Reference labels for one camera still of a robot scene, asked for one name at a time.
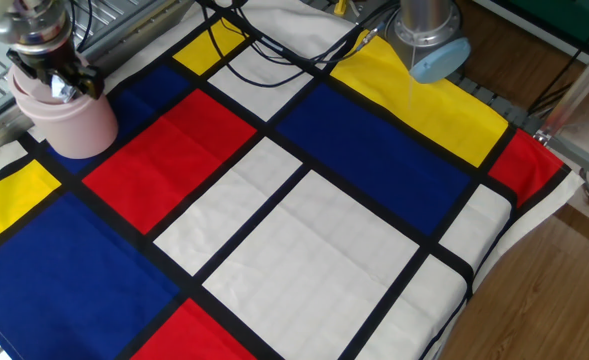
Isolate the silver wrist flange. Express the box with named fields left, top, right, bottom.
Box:
left=4, top=0, right=75, bottom=56

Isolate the colour block tablecloth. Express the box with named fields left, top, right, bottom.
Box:
left=0, top=0, right=588, bottom=360

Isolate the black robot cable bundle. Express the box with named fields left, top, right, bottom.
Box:
left=196, top=0, right=400, bottom=90

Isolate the aluminium frame rail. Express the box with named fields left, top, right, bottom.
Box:
left=546, top=134, right=589, bottom=187

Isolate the pink swing-lid trash can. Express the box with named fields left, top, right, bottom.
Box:
left=7, top=63, right=120, bottom=160

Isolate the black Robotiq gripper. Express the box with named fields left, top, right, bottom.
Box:
left=6, top=39, right=106, bottom=101

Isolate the wire grid rack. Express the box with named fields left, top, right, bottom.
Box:
left=0, top=0, right=195, bottom=129

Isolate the aluminium corner frame post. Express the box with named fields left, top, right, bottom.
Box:
left=533, top=32, right=589, bottom=146

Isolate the white paper ball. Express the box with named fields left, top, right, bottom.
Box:
left=49, top=73, right=81, bottom=105

